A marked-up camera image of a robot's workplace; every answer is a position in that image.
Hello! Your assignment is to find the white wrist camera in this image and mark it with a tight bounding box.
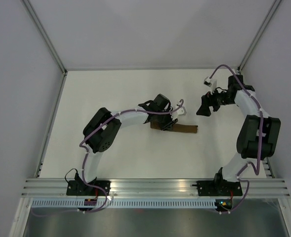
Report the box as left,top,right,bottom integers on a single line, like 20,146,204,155
204,77,217,94
171,100,187,120

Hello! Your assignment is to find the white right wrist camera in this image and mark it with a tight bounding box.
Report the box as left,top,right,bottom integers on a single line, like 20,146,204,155
204,77,217,94

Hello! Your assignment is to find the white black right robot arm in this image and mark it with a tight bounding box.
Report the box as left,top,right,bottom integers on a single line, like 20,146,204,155
195,75,281,197

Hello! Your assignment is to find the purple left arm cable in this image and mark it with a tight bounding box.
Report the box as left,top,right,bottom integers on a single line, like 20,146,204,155
31,99,185,218

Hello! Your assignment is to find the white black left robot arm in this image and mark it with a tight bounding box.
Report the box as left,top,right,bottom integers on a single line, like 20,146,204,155
75,94,184,196

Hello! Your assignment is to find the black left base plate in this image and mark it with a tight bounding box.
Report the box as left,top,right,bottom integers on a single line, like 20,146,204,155
66,180,111,197

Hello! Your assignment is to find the aluminium frame rail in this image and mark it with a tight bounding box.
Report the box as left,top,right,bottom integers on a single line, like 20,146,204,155
21,178,290,199

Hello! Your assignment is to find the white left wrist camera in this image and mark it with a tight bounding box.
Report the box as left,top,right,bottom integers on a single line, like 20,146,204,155
171,100,187,120

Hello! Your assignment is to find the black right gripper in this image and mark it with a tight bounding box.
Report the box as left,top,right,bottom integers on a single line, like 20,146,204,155
196,86,235,117

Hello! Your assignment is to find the brown cloth napkin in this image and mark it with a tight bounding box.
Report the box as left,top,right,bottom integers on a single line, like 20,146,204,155
150,122,199,134

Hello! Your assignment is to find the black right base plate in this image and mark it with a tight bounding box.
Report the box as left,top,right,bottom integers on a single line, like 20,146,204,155
192,180,243,197

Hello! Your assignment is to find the right aluminium frame post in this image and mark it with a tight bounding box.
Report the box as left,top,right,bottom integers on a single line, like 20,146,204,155
237,0,283,73

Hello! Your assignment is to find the left aluminium frame post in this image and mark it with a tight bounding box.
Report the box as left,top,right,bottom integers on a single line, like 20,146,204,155
21,0,67,75

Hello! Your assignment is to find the aluminium frame post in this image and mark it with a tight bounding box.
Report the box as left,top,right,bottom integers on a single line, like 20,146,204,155
237,0,283,73
21,0,67,75

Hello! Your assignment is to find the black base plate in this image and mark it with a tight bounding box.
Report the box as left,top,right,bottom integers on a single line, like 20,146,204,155
192,180,243,197
66,180,111,197

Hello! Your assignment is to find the white slotted cable duct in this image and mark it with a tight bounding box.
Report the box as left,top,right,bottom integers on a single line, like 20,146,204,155
32,198,216,209

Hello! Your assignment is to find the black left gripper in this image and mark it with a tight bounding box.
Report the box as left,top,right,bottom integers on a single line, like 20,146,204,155
155,109,178,132

